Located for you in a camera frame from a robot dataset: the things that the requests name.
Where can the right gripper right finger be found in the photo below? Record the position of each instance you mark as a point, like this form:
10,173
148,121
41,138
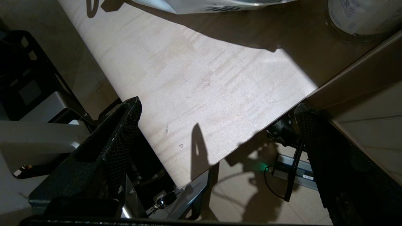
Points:
345,175

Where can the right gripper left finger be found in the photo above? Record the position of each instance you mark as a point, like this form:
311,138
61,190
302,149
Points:
88,175

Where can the white floral zip pouch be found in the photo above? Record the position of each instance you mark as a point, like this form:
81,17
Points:
194,4

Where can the silver box on floor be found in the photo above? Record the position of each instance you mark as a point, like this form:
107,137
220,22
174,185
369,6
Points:
301,174

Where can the clear water bottle grey cap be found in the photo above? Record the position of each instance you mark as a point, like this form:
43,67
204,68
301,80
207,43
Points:
361,15

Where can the small black knob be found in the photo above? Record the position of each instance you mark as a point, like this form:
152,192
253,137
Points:
281,130

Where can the beige wooden shelf unit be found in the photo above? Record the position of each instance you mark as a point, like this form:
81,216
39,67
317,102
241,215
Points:
204,78

